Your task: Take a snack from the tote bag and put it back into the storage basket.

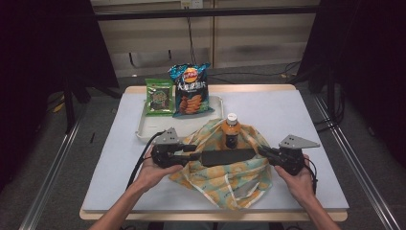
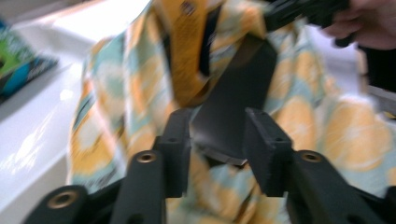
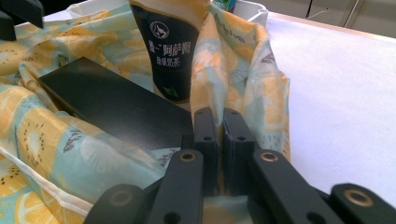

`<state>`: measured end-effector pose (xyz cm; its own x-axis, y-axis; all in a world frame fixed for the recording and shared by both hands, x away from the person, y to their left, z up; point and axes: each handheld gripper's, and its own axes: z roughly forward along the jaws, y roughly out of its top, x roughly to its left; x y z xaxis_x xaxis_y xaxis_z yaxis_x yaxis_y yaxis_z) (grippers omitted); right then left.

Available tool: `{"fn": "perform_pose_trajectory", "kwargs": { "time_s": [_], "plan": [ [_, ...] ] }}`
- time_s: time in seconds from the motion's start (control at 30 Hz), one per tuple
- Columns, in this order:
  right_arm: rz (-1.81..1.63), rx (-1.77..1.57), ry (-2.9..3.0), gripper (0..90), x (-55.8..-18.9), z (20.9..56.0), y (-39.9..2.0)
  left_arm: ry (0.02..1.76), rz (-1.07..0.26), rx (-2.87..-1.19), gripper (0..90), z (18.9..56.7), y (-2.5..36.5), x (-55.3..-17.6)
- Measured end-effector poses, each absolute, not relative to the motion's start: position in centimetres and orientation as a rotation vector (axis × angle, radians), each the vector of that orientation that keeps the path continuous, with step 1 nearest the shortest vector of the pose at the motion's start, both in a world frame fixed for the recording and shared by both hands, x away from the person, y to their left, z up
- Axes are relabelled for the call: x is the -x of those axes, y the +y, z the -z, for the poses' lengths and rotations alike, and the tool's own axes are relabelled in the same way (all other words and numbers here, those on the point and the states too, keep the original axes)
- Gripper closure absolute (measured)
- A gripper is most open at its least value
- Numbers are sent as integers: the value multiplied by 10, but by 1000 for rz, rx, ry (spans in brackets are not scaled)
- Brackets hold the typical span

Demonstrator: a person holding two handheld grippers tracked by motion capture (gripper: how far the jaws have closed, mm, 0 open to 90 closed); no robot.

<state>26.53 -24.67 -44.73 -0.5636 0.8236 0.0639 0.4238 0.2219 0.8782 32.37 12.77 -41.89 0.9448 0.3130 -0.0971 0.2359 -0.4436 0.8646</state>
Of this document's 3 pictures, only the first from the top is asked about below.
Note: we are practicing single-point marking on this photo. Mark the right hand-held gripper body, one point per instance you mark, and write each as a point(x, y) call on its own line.
point(290, 156)

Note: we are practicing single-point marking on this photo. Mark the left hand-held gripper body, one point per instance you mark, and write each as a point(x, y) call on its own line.
point(166, 153)

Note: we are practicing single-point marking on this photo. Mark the white plastic tray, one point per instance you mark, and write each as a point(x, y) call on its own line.
point(153, 126)

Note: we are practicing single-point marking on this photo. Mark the long black box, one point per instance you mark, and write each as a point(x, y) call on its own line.
point(226, 157)

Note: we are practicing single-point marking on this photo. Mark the fruit-print fabric bag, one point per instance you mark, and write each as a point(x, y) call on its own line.
point(217, 182)

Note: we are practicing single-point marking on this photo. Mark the orange drink bottle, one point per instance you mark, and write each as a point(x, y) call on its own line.
point(231, 129)

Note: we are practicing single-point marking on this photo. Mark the black and blue chips bag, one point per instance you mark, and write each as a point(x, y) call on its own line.
point(191, 96)

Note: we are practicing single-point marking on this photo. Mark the green snack packet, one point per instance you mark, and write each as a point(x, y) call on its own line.
point(158, 99)

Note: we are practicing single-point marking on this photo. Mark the person's left hand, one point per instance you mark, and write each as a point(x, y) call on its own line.
point(153, 177)

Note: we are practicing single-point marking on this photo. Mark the person's right hand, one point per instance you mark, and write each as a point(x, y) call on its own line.
point(297, 188)

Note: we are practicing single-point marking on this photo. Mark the white table cover sheet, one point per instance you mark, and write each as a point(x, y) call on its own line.
point(111, 179)

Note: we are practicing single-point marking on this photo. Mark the wooden table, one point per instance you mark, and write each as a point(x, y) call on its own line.
point(255, 88)

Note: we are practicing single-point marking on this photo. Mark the black metal stand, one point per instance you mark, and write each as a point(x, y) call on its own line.
point(332, 96)
point(68, 105)

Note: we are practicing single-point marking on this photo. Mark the small black floor stick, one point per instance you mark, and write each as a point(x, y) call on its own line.
point(92, 137)

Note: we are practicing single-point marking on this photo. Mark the small yellow floor item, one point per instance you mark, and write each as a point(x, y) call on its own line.
point(59, 108)

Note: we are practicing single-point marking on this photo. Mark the black curtain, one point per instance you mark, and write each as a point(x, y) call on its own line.
point(32, 48)
point(367, 48)

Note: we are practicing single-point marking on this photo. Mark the black horizontal bar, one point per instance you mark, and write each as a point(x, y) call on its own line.
point(207, 12)

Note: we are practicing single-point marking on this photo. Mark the aluminium floor rail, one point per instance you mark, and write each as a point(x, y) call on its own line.
point(342, 142)
point(48, 185)

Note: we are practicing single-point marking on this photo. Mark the white wall socket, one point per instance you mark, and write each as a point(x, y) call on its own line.
point(191, 4)

